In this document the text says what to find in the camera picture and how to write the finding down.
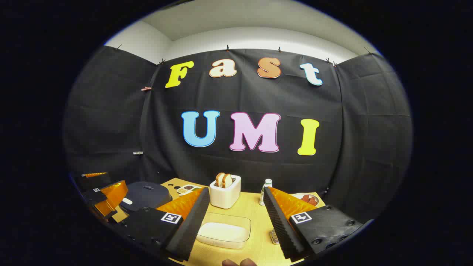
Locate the white toaster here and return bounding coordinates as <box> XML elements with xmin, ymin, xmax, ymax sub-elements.
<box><xmin>209</xmin><ymin>175</ymin><xmax>241</xmax><ymax>209</ymax></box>

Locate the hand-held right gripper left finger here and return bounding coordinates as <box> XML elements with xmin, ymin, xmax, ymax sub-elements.
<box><xmin>118</xmin><ymin>187</ymin><xmax>210</xmax><ymax>262</ymax></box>

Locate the white round plate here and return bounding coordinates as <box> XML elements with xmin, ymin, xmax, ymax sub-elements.
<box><xmin>290</xmin><ymin>192</ymin><xmax>320</xmax><ymax>207</ymax></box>

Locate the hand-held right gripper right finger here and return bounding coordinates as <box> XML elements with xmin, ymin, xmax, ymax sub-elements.
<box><xmin>263</xmin><ymin>187</ymin><xmax>364</xmax><ymax>263</ymax></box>

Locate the white divided bean dish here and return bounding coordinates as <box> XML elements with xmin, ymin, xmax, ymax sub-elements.
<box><xmin>177</xmin><ymin>184</ymin><xmax>202</xmax><ymax>195</ymax></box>

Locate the dark grey rice cooker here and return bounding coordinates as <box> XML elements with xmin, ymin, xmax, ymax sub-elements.
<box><xmin>118</xmin><ymin>181</ymin><xmax>173</xmax><ymax>214</ymax></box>

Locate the clear plastic container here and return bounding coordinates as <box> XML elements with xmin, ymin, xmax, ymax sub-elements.
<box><xmin>196</xmin><ymin>212</ymin><xmax>252</xmax><ymax>249</ymax></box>

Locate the white drink bottle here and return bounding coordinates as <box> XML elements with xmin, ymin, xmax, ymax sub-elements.
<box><xmin>259</xmin><ymin>179</ymin><xmax>273</xmax><ymax>206</ymax></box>

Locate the black backdrop cloth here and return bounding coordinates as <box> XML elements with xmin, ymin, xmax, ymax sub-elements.
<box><xmin>63</xmin><ymin>45</ymin><xmax>413</xmax><ymax>224</ymax></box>

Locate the white rice heap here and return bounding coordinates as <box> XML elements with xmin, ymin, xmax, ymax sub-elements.
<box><xmin>198</xmin><ymin>222</ymin><xmax>248</xmax><ymax>244</ymax></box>

